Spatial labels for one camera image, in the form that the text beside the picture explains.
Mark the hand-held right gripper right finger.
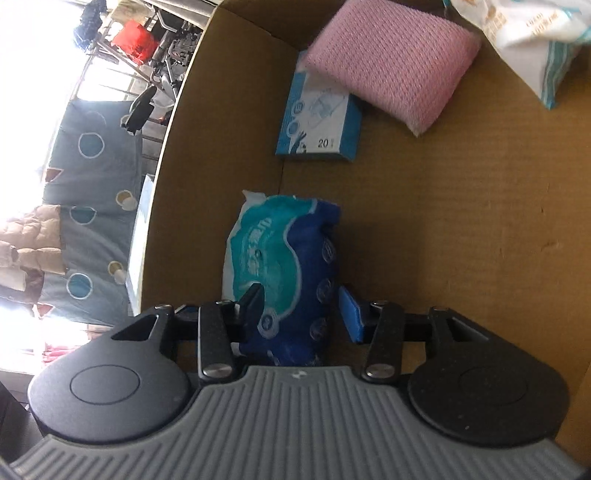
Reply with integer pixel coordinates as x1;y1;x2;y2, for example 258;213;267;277
338;285;484;384

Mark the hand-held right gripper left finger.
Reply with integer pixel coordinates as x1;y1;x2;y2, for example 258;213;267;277
111;282;265;384

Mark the blue teal tissue pack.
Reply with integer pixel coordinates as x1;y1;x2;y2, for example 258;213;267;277
222;188;343;368

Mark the brown cardboard box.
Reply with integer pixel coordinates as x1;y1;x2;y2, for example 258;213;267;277
139;0;591;403

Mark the pink knitted sponge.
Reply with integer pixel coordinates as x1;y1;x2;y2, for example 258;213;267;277
302;0;482;137

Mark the blue glove box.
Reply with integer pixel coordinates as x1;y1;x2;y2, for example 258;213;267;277
276;51;363;164

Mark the dark blue circle-print blanket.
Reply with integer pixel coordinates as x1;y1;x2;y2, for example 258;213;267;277
34;97;149;322

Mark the black bicycle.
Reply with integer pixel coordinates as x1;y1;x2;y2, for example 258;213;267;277
120;0;218;136

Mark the beige quilted jacket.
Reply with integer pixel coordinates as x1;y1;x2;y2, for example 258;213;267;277
0;205;66;306

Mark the black speaker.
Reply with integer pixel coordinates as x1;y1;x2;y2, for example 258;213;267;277
0;379;32;462

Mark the red crate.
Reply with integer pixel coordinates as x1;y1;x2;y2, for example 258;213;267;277
111;18;160;66

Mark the hanging blue cloth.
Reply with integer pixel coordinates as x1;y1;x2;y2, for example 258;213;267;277
76;0;110;48

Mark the white printed packet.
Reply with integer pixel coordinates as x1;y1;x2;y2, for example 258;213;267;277
443;0;590;112

